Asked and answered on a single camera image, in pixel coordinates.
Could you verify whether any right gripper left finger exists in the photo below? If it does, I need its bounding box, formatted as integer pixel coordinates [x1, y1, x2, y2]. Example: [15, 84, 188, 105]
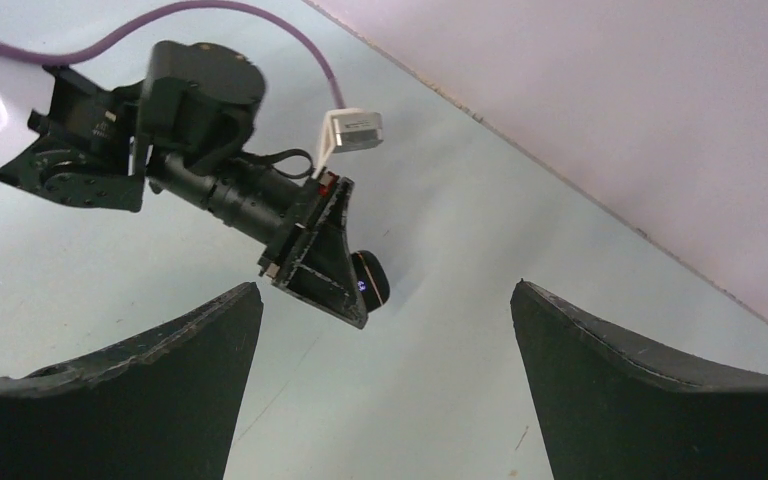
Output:
[0, 283, 263, 479]

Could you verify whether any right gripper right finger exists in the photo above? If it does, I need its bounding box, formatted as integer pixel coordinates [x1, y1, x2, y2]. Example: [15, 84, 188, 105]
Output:
[510, 280, 768, 479]

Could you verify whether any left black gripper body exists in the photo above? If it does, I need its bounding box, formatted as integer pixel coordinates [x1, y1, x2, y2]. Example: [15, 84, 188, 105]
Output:
[258, 173, 368, 329]

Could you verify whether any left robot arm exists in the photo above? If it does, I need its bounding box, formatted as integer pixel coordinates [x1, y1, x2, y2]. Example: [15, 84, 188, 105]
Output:
[0, 41, 390, 329]

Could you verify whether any black earbud charging case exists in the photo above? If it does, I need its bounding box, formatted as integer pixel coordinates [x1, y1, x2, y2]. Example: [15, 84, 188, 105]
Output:
[351, 250, 391, 312]

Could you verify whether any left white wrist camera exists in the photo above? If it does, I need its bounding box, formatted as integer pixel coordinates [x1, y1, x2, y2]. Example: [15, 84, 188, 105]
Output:
[311, 108, 383, 178]

